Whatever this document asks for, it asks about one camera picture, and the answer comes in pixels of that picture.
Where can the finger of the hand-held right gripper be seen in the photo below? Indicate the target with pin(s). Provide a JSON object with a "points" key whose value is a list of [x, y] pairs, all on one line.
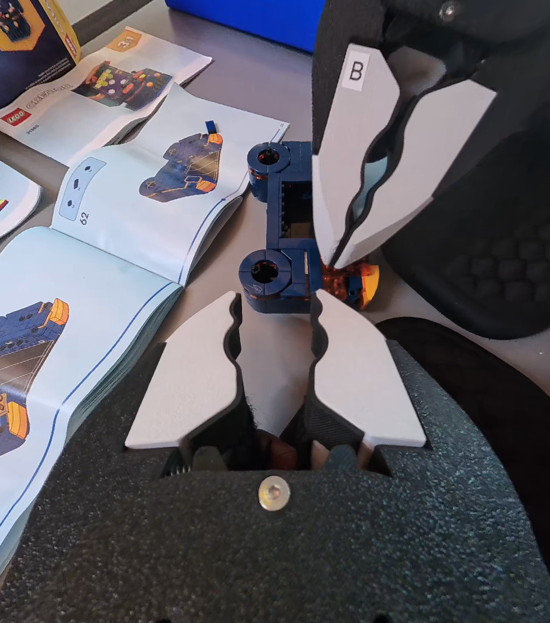
{"points": [[338, 160], [425, 155]]}

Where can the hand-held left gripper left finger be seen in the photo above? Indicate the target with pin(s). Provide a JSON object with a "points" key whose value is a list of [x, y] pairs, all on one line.
{"points": [[187, 389]]}

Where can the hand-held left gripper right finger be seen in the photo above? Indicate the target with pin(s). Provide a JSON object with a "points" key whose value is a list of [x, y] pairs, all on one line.
{"points": [[362, 384]]}

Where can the blue orange brick model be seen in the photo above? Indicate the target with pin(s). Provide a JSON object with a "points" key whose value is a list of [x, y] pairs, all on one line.
{"points": [[279, 233]]}

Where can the dark blue tile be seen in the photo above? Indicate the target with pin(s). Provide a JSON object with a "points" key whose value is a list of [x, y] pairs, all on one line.
{"points": [[211, 126]]}

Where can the blue plastic bin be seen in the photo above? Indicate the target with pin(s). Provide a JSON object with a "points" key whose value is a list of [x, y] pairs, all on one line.
{"points": [[245, 19]]}

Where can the person's left hand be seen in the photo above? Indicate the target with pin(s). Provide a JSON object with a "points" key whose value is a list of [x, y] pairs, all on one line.
{"points": [[277, 450]]}

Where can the black bumpy cushion pad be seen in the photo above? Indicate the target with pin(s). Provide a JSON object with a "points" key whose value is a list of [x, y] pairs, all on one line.
{"points": [[498, 267]]}

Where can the instruction booklet purple model cover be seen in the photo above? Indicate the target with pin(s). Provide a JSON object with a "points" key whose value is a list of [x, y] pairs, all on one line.
{"points": [[7, 204]]}

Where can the instruction booklet arcade machine cover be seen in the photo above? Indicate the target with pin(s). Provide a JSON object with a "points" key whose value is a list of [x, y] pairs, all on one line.
{"points": [[60, 107]]}

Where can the toy brick set box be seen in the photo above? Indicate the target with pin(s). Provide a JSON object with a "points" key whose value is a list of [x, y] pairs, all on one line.
{"points": [[12, 48]]}

